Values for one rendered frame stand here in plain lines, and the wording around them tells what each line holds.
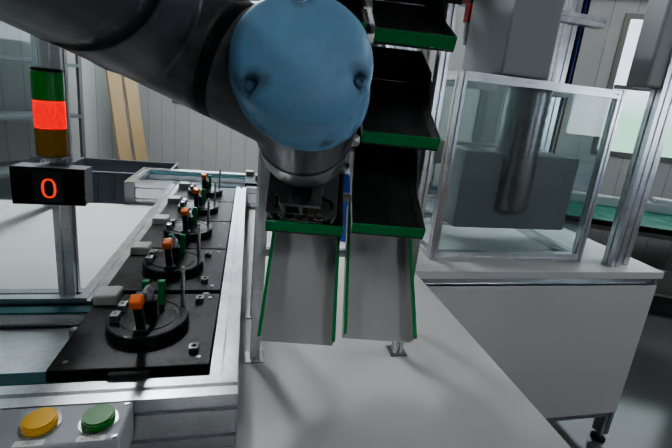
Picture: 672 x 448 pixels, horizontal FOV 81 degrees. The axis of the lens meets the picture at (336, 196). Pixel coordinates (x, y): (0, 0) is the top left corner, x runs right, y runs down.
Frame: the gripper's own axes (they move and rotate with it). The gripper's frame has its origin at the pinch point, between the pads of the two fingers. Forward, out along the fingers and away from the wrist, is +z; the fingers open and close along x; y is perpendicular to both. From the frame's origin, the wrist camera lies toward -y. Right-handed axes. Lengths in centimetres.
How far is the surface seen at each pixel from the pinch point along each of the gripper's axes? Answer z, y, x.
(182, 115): 432, -168, -173
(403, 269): 28.5, 10.7, 20.8
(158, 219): 76, 0, -47
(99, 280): 43, 18, -46
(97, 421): 6.3, 34.3, -24.6
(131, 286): 40, 19, -37
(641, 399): 167, 66, 188
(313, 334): 21.9, 23.7, 3.3
